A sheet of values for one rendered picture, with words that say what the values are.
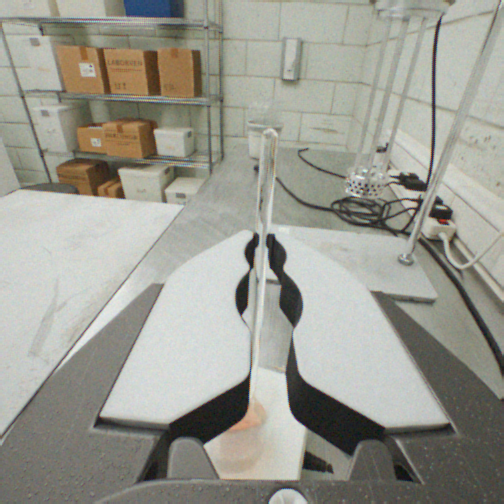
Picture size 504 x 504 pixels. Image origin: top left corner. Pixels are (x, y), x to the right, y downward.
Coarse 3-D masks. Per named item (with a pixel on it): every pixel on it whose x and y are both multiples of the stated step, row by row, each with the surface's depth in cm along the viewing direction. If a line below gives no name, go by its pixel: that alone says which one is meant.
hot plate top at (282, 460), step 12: (276, 408) 23; (288, 408) 23; (276, 420) 22; (288, 420) 22; (276, 432) 22; (288, 432) 22; (300, 432) 22; (276, 444) 21; (288, 444) 21; (300, 444) 21; (276, 456) 20; (288, 456) 20; (300, 456) 20; (264, 468) 20; (276, 468) 20; (288, 468) 20
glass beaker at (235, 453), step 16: (272, 368) 18; (272, 384) 18; (272, 400) 19; (272, 416) 17; (224, 432) 15; (240, 432) 15; (256, 432) 16; (208, 448) 17; (224, 448) 17; (240, 448) 17; (256, 448) 17; (224, 464) 18; (240, 464) 18; (256, 464) 19
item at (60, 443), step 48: (96, 336) 7; (48, 384) 6; (96, 384) 6; (48, 432) 5; (96, 432) 5; (144, 432) 5; (0, 480) 4; (48, 480) 4; (96, 480) 4; (144, 480) 5
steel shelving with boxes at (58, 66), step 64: (64, 0) 174; (128, 0) 176; (64, 64) 194; (128, 64) 192; (192, 64) 188; (64, 128) 219; (128, 128) 209; (192, 128) 229; (128, 192) 240; (192, 192) 229
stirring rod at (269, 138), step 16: (272, 144) 10; (272, 160) 10; (272, 176) 10; (272, 192) 11; (256, 224) 12; (256, 240) 12; (256, 256) 12; (256, 272) 13; (256, 288) 13; (256, 304) 14; (256, 320) 14; (256, 336) 15; (256, 352) 16; (256, 368) 16; (256, 384) 17
